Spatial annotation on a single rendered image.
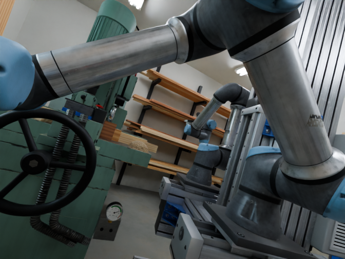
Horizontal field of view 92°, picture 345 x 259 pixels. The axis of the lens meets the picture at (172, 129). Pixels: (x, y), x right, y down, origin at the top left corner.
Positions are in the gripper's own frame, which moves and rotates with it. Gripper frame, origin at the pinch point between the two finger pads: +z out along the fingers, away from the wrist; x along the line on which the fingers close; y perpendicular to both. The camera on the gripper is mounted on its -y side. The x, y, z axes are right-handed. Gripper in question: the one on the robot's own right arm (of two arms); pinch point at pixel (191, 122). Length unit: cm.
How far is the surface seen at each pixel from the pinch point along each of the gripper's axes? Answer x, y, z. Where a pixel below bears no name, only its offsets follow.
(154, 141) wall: 24, 33, 178
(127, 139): -63, 23, -53
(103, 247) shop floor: -55, 117, 5
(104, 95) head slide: -78, 2, -42
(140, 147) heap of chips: -59, 24, -67
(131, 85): -64, -9, -35
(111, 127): -72, 19, -61
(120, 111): -68, 9, -36
